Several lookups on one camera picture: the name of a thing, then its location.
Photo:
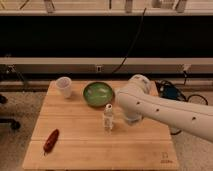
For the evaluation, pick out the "red chili pepper toy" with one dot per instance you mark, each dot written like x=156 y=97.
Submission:
x=50 y=142

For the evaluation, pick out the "translucent white plastic cup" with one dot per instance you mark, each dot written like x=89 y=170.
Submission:
x=64 y=85

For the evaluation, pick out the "green bowl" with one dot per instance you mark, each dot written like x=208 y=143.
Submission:
x=98 y=94

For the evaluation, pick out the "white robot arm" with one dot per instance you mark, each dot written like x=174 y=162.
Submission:
x=135 y=99

